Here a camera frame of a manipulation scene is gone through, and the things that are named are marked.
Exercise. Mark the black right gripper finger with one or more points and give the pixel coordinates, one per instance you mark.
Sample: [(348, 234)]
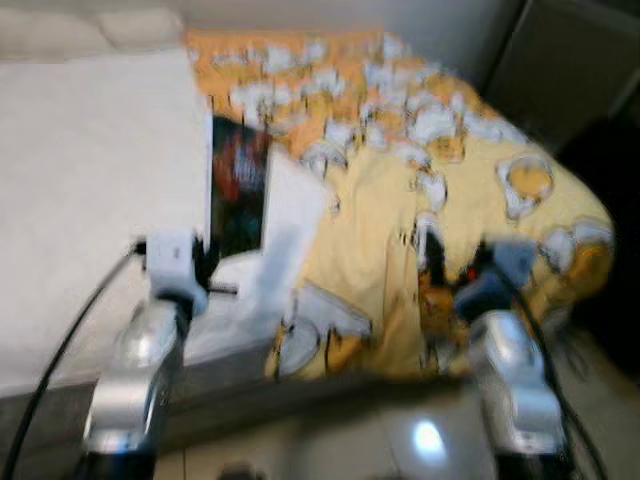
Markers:
[(432, 255)]

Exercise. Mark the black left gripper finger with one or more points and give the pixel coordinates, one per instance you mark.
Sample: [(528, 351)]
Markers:
[(217, 262)]

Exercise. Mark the yellow cartoon egg duvet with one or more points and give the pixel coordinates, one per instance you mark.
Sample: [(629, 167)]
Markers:
[(400, 220)]

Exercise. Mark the dark book with red cover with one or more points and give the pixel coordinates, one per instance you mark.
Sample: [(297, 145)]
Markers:
[(238, 180)]

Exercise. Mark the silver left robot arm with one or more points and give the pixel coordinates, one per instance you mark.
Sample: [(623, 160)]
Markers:
[(135, 390)]

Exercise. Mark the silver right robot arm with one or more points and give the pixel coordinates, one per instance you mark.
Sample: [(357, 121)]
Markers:
[(515, 390)]

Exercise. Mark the grey bed base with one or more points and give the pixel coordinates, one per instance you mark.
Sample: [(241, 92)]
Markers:
[(300, 395)]

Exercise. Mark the white bed mattress sheet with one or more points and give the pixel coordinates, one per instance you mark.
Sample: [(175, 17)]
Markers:
[(90, 180)]

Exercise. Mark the dark wardrobe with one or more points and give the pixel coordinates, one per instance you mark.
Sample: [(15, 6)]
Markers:
[(570, 60)]

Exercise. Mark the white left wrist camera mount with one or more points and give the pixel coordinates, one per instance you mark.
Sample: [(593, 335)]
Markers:
[(175, 268)]

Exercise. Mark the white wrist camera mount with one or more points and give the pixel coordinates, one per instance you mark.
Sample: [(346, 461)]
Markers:
[(500, 275), (175, 268)]

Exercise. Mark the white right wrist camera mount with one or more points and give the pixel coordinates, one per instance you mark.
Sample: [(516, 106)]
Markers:
[(500, 275)]

